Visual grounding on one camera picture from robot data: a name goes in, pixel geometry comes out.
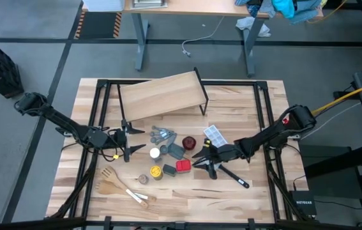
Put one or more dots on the black Netgear network switch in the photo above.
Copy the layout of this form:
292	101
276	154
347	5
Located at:
303	204

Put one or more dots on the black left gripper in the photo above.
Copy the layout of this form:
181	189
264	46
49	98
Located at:
117	139

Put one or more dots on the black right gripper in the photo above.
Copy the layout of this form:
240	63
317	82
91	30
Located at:
225	153

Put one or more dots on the white-lid bagel seasoning jar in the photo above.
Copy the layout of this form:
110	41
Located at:
154	152

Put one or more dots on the black hazard-striped floor mat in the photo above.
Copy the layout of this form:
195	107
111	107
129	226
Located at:
97	25

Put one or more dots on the green black pepper tin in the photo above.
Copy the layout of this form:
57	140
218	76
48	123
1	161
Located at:
169	170

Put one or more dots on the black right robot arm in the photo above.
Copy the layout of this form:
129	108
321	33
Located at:
270	132

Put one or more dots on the wooden salad fork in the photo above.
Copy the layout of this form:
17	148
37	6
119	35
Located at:
117	182

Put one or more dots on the dark red apple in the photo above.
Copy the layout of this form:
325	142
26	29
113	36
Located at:
188	142

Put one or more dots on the black aluminium table frame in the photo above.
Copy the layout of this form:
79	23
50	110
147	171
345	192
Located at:
231	83

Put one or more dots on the blue plaid cloth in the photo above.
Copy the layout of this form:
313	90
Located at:
263	8

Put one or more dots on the wooden desk grey legs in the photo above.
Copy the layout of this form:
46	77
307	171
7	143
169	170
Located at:
200	6

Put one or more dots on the small cork-lid saffron jar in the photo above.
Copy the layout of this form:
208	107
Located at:
143	179

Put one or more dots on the clear ice cube tray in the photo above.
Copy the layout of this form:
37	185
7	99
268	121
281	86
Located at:
214	134

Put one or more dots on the teal cloth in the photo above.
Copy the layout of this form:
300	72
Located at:
283	8

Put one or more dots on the white cloth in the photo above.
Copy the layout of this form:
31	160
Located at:
247	24

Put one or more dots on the yellow-lid spice jar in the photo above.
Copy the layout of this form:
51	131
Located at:
156	172

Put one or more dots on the wooden salad spoon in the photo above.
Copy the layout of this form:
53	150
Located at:
105	188

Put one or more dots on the wooden shelf black metal legs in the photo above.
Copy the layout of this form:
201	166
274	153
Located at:
168	92

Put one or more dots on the white storage box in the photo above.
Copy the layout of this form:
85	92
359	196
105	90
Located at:
104	4

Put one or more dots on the large grey measuring spoon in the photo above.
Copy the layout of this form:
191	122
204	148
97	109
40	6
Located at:
153	140

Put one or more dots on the tiny grey measuring spoon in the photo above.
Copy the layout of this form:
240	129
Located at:
160	142

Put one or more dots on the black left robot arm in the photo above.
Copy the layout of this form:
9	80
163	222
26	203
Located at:
59	121

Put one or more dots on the stack of books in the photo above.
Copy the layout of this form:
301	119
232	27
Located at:
148	3

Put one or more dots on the black crate red panel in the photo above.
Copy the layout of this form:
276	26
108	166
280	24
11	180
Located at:
2	73

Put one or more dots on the red-lid smoked paprika tin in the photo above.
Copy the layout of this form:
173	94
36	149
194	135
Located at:
183	166

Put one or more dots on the light blue denim cloth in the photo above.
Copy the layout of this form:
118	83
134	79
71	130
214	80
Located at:
305	12

